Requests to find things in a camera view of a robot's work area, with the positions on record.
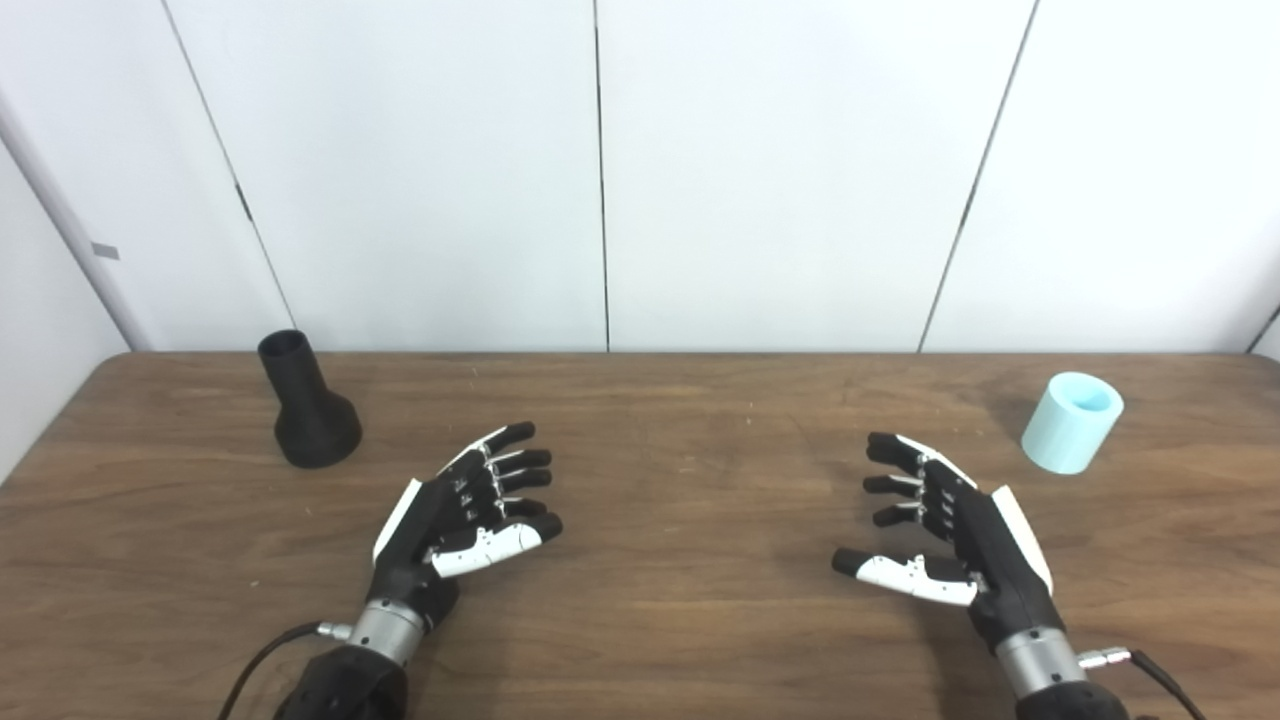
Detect black nozzle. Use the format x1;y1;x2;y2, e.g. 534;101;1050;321
257;329;364;470

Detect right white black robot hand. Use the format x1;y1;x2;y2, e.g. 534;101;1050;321
831;431;1064;653

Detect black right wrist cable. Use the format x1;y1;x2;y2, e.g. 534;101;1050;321
1078;646;1207;720

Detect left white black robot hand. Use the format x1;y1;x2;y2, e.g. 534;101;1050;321
371;421;564;633

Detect white wall corner post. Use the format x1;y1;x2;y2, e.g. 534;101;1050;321
0;88;153;352

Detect light-blue hose piece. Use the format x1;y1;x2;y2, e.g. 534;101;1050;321
1020;371;1126;476

